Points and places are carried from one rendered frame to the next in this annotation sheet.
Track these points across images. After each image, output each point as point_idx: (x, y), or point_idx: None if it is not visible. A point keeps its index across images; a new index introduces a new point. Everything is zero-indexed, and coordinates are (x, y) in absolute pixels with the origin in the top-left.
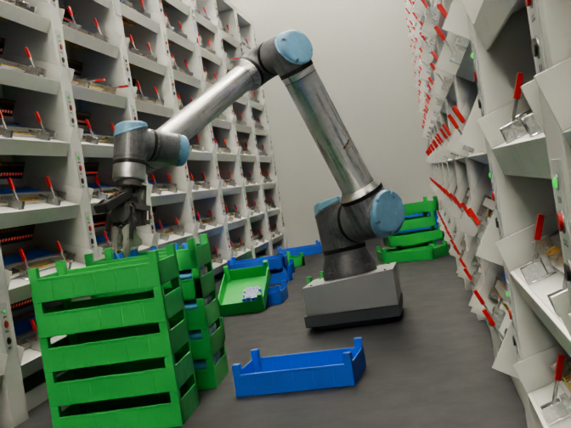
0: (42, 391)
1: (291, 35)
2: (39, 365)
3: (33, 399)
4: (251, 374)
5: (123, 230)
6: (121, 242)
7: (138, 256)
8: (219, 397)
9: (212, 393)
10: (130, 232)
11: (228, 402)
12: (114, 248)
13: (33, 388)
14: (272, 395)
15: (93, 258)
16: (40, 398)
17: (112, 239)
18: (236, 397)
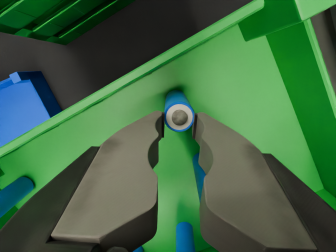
0: (326, 48)
1: None
2: (334, 18)
3: (315, 17)
4: (7, 78)
5: (140, 191)
6: (202, 168)
7: (77, 103)
8: (63, 72)
9: (84, 85)
10: (69, 171)
11: (35, 52)
12: (221, 123)
13: (327, 20)
14: (4, 78)
15: (282, 25)
16: (317, 38)
17: (251, 153)
18: (38, 69)
